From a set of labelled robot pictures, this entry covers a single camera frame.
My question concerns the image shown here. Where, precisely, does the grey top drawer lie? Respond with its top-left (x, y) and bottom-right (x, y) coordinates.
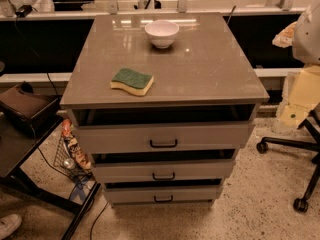
top-left (76, 104), bottom-right (255, 154)

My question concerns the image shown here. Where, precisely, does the grey drawer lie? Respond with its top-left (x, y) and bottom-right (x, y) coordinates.
top-left (104, 179), bottom-right (223, 205)
top-left (92, 149), bottom-right (237, 183)
top-left (76, 104), bottom-right (255, 154)

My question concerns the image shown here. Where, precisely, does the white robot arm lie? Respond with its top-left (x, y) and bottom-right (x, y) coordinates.
top-left (292, 0), bottom-right (320, 65)

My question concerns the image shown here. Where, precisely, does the grey drawer cabinet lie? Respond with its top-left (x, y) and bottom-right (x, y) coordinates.
top-left (59, 12), bottom-right (270, 208)

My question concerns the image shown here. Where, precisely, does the grey middle drawer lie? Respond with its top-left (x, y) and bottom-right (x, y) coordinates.
top-left (92, 149), bottom-right (237, 183)

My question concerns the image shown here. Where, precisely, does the grey bottom drawer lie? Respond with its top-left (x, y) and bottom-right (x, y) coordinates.
top-left (104, 179), bottom-right (223, 205)

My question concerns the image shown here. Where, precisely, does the green yellow sponge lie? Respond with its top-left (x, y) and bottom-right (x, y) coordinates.
top-left (110, 68), bottom-right (154, 96)

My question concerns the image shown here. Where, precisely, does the white ceramic bowl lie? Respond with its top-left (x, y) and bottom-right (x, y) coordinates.
top-left (145, 20), bottom-right (179, 49)

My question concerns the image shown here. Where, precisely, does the snack bag in basket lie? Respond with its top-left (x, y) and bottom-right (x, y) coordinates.
top-left (61, 119), bottom-right (91, 170)

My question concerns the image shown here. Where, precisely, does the dark brown box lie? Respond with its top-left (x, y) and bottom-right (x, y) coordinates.
top-left (0, 82), bottom-right (59, 137)

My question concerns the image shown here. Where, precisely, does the dark side table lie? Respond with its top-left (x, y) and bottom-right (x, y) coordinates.
top-left (0, 115), bottom-right (100, 240)

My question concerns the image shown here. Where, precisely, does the yellow paper envelope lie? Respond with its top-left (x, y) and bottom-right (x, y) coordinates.
top-left (277, 65), bottom-right (320, 127)

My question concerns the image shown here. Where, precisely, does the black office chair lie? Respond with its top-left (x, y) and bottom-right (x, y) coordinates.
top-left (256, 119), bottom-right (320, 213)

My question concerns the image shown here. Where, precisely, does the black power adapter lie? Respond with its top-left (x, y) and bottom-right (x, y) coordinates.
top-left (15, 5), bottom-right (32, 17)

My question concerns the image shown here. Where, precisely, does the white shoe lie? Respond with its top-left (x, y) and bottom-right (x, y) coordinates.
top-left (0, 214), bottom-right (22, 240)

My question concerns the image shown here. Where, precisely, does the black wire basket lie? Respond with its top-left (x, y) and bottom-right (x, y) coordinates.
top-left (54, 137), bottom-right (91, 181)

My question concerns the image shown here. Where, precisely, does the black floor cable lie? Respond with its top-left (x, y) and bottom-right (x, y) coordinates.
top-left (89, 202), bottom-right (110, 240)

